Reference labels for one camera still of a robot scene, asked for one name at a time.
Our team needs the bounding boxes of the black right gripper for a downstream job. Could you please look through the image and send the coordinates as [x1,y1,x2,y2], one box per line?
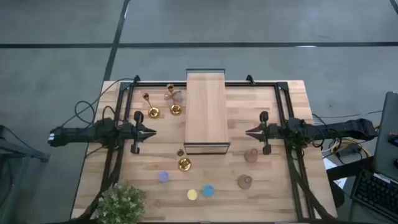
[245,111,285,156]

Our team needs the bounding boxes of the grey laptop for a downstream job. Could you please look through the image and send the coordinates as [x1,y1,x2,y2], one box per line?
[372,91,398,183]

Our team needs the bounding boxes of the black power adapter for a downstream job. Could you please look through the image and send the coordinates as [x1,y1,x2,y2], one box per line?
[340,146,363,158]

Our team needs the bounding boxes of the black keyboard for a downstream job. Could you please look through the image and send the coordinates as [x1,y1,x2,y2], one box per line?
[350,169,398,222]

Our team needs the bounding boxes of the blue candle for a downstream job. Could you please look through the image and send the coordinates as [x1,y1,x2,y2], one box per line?
[202,184,215,198]

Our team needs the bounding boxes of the black desk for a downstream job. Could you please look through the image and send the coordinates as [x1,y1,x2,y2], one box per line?
[326,155,398,224]

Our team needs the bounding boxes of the black aluminium rig frame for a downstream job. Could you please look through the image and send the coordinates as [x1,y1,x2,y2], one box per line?
[74,74,333,223]

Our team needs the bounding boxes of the white paper sheet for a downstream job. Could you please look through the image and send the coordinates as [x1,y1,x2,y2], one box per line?
[323,157,348,189]

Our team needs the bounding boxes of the grey metal stand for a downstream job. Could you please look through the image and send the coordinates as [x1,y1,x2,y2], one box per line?
[0,124,50,224]

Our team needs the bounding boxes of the black cable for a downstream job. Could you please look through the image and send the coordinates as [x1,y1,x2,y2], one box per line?
[60,77,135,128]

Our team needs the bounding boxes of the yellow cable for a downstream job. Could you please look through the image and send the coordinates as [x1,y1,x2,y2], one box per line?
[331,138,373,158]

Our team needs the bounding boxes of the tallest gold candlestick holder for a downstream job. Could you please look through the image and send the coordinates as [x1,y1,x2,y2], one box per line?
[166,83,183,116]

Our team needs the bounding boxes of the long wooden box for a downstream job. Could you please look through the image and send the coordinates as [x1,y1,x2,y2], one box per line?
[183,68,231,156]

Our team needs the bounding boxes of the medium gold candlestick holder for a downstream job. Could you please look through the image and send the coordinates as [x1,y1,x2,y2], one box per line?
[142,92,161,119]

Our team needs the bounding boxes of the potted plant white flowers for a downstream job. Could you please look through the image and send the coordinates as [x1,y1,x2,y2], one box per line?
[93,182,147,224]

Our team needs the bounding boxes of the grey cable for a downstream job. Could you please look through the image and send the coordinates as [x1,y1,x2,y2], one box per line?
[312,108,384,121]

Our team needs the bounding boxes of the short gold candlestick holder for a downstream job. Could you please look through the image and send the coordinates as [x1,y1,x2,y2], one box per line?
[176,149,192,172]

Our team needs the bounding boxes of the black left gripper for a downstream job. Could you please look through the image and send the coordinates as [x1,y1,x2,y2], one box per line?
[121,111,157,156]

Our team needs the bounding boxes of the pink ribbed glass candle holder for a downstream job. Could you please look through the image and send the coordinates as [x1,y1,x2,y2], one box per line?
[243,148,259,164]
[164,90,184,106]
[237,174,253,190]

